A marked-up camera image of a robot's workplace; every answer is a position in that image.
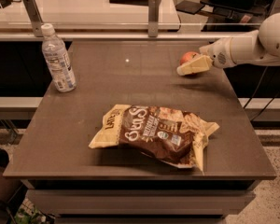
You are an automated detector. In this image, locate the clear plastic water bottle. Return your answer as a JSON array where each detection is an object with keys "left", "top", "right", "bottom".
[{"left": 41, "top": 23, "right": 77, "bottom": 92}]

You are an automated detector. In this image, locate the red apple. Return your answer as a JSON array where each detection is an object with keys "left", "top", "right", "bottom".
[{"left": 179, "top": 51, "right": 199, "bottom": 64}]

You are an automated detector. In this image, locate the black machine behind glass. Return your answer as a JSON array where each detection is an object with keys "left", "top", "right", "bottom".
[{"left": 175, "top": 0, "right": 273, "bottom": 32}]

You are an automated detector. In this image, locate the green packaging on floor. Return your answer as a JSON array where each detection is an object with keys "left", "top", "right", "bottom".
[{"left": 14, "top": 198, "right": 50, "bottom": 224}]

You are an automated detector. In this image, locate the middle metal glass bracket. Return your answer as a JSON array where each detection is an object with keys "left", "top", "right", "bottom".
[{"left": 147, "top": 0, "right": 161, "bottom": 37}]

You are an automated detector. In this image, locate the black cable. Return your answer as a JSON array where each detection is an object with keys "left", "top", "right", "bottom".
[{"left": 242, "top": 66, "right": 280, "bottom": 122}]

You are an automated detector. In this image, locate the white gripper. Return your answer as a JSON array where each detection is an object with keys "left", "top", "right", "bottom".
[{"left": 176, "top": 37, "right": 236, "bottom": 76}]

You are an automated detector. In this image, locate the left metal glass bracket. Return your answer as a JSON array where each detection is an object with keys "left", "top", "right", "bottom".
[{"left": 22, "top": 0, "right": 43, "bottom": 37}]

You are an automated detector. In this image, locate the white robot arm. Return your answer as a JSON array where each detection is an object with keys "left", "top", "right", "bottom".
[{"left": 176, "top": 13, "right": 280, "bottom": 76}]

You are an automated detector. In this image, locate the brown yellow chip bag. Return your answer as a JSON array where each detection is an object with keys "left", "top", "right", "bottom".
[{"left": 89, "top": 105, "right": 219, "bottom": 170}]

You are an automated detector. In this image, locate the dark bin at floor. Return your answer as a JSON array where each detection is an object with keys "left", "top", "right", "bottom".
[{"left": 0, "top": 148, "right": 21, "bottom": 205}]

